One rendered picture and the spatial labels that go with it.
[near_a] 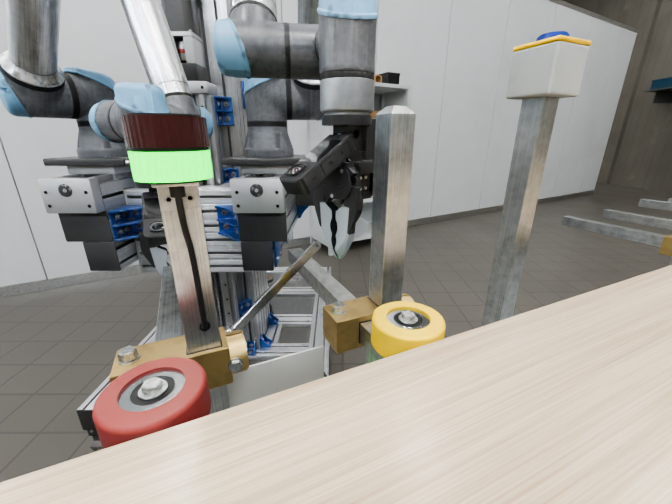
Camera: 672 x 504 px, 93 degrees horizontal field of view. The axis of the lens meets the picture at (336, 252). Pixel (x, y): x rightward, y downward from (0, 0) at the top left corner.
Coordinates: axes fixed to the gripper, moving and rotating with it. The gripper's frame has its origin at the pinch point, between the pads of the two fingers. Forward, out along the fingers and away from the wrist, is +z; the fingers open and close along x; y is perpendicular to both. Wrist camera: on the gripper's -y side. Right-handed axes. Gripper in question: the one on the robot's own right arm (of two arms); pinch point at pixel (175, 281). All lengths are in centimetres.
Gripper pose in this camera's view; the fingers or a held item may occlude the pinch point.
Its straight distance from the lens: 71.8
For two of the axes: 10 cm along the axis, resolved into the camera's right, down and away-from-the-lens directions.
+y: -4.2, -3.2, 8.5
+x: -9.1, 1.4, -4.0
